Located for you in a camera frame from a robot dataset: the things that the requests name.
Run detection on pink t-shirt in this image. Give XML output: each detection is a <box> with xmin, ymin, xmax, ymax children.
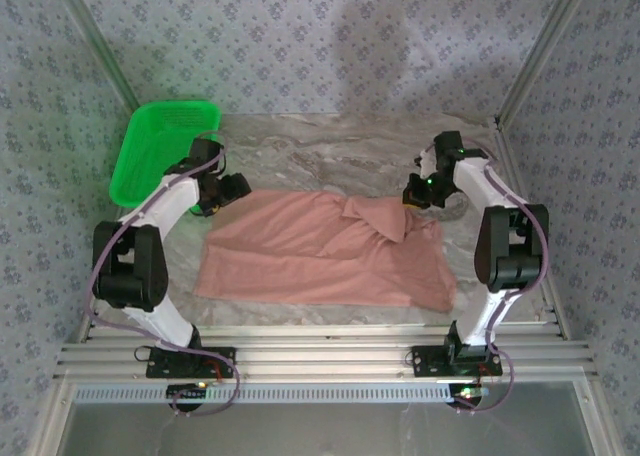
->
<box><xmin>192</xmin><ymin>188</ymin><xmax>457</xmax><ymax>313</ymax></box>

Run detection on green plastic basket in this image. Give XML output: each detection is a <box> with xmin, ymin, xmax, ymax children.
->
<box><xmin>108</xmin><ymin>99</ymin><xmax>223</xmax><ymax>210</ymax></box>

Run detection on aluminium mounting rails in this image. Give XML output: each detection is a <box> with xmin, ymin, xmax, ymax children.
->
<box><xmin>52</xmin><ymin>323</ymin><xmax>599</xmax><ymax>382</ymax></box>

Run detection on small black controller board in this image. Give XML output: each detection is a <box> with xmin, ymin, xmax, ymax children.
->
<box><xmin>166</xmin><ymin>383</ymin><xmax>209</xmax><ymax>403</ymax></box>
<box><xmin>447</xmin><ymin>383</ymin><xmax>489</xmax><ymax>408</ymax></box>

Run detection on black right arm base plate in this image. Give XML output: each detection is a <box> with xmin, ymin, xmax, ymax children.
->
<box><xmin>410</xmin><ymin>343</ymin><xmax>503</xmax><ymax>377</ymax></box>

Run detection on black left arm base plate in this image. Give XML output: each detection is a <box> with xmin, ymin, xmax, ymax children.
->
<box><xmin>144</xmin><ymin>343</ymin><xmax>237</xmax><ymax>380</ymax></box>

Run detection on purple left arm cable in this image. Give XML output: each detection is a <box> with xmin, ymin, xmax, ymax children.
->
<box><xmin>85</xmin><ymin>130</ymin><xmax>242</xmax><ymax>420</ymax></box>

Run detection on aluminium frame post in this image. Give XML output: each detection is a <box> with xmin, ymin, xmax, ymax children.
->
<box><xmin>49</xmin><ymin>0</ymin><xmax>145</xmax><ymax>112</ymax></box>
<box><xmin>494</xmin><ymin>0</ymin><xmax>599</xmax><ymax>127</ymax></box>

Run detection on grey slotted cable duct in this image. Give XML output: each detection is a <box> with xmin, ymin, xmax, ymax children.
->
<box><xmin>74</xmin><ymin>383</ymin><xmax>486</xmax><ymax>405</ymax></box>

